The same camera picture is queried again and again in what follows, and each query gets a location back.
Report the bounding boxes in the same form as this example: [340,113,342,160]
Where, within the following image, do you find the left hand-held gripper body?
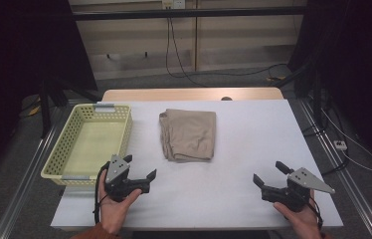
[103,153,151,203]

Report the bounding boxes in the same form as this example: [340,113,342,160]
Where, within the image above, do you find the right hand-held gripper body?
[261,166,336,213]

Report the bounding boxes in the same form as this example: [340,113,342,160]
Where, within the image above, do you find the pale yellow plastic basket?
[40,103,133,187]

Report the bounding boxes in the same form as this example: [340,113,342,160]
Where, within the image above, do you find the beige cloth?
[158,108,217,163]

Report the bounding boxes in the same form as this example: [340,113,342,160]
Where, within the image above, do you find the person's right hand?
[273,188,323,239]

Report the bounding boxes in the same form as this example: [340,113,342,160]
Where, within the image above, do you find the person's left hand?
[97,167,143,235]

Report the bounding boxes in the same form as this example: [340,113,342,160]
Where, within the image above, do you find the white table mat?
[50,99,344,232]

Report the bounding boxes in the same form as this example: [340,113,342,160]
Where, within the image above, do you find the white power strip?
[333,139,348,151]

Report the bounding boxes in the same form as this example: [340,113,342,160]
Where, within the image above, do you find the black metal stand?
[292,59,328,131]

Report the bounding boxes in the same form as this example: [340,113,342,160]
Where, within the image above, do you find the wooden table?
[101,87,284,103]

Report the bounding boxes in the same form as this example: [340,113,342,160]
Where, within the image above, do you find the black tripod stand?
[39,77,102,139]

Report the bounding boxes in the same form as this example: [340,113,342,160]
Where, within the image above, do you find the black curtain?
[0,0,98,188]
[287,0,372,171]

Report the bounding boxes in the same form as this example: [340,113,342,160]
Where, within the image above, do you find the black horizontal bar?
[72,5,307,22]

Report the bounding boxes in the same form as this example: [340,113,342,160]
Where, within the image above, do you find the right hand-held gripper cable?
[306,195,325,231]

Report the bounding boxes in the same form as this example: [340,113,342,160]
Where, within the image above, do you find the hand-held gripper cable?
[306,195,325,231]
[93,161,110,225]

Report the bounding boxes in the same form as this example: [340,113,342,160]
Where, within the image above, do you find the left hand-held gripper cable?
[93,161,110,225]

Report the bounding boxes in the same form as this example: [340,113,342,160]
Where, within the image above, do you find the aluminium floor rail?
[297,99,372,239]
[0,106,67,239]

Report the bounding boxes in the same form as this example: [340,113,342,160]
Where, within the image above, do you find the white floor cable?
[320,109,372,173]

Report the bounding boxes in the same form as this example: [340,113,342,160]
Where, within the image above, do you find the black floor cable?
[187,63,288,78]

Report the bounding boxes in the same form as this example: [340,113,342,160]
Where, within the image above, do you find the black hanging cable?
[164,16,208,89]

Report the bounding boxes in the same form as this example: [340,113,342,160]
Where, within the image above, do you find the white wall outlet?
[161,0,187,10]

